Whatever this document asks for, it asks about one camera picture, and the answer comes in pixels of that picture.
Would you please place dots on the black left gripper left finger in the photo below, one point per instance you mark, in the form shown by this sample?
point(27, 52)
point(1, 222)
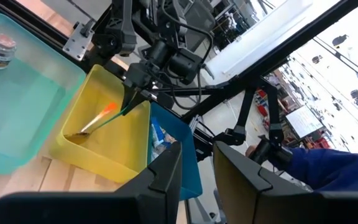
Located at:
point(104, 208)

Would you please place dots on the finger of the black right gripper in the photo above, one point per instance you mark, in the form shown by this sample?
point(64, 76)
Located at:
point(129, 95)
point(140, 98)

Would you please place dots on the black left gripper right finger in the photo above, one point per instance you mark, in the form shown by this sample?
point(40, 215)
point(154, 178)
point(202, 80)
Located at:
point(275, 205)

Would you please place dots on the blue ramen packet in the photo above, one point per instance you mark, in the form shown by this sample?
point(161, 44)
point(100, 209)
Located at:
point(157, 130)

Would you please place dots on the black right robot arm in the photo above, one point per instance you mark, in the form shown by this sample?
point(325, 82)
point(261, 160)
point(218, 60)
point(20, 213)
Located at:
point(117, 28)

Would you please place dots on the yellow translucent plastic bin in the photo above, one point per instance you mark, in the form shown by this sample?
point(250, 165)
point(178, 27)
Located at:
point(117, 149)

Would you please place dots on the person's hand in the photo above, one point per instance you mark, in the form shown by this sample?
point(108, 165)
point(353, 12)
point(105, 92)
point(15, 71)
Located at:
point(251, 151)

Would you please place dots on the blue plastic bin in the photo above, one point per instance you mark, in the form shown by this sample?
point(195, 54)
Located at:
point(191, 161)

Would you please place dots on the white screen monitor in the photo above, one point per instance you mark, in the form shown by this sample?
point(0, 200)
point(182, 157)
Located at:
point(304, 122)

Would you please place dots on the teal translucent plastic bin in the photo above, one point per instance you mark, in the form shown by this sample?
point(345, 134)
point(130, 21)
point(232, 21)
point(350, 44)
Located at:
point(20, 109)

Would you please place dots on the grey metal corner bracket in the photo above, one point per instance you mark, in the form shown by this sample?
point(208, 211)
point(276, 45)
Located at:
point(76, 43)

